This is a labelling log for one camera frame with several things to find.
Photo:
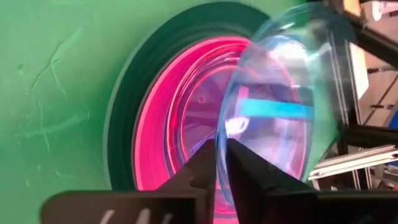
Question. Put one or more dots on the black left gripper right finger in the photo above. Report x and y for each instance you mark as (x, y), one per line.
(252, 180)

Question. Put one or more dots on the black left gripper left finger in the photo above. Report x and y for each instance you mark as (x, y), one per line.
(199, 174)

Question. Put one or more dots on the transparent pink plastic plate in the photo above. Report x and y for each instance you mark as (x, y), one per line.
(199, 109)

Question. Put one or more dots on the transparent blue plate with tape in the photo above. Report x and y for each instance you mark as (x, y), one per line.
(280, 77)

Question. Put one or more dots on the silver aluminium extrusion bar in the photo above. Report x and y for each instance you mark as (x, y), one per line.
(357, 160)

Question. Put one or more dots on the green table mat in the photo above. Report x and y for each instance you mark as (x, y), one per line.
(46, 93)

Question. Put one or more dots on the black aluminium table frame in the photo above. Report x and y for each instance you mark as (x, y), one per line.
(376, 43)

